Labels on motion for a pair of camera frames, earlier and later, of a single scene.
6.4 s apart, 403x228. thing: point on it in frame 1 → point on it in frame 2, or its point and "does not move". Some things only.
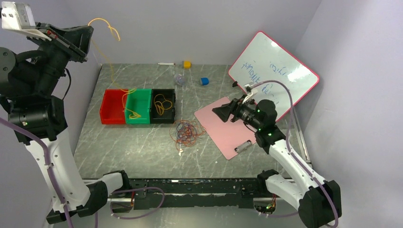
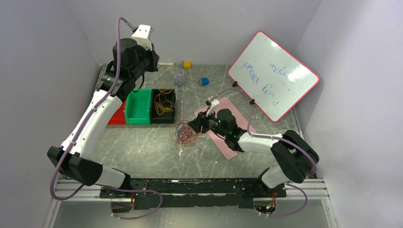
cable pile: x=185 y=132 does not move
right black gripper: x=233 y=108 → x=201 y=120
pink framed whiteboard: x=264 y=60 does not move
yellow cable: x=161 y=104 does not move
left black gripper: x=75 y=40 → x=154 y=57
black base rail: x=156 y=194 does not move
